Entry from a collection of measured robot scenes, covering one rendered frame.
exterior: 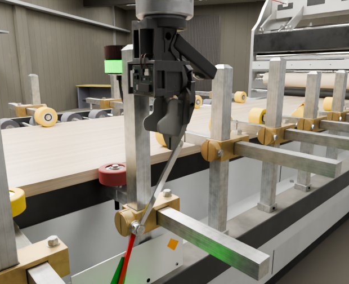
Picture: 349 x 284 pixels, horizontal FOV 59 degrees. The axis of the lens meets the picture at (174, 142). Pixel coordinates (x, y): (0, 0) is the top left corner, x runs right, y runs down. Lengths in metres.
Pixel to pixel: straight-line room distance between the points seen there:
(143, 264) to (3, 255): 0.27
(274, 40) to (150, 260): 2.61
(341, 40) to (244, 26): 8.84
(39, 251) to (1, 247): 0.06
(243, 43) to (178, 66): 10.98
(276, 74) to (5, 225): 0.75
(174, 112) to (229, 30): 11.08
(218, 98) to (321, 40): 2.19
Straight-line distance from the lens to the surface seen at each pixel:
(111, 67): 0.59
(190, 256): 0.79
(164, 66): 0.47
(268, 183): 1.00
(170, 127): 0.50
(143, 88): 0.47
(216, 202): 0.80
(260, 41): 3.13
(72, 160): 0.86
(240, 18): 11.56
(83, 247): 0.85
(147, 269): 0.68
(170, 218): 0.61
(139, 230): 0.59
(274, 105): 0.94
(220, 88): 0.73
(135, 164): 0.58
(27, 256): 0.55
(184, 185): 1.00
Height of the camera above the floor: 1.14
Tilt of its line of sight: 13 degrees down
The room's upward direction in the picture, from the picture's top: straight up
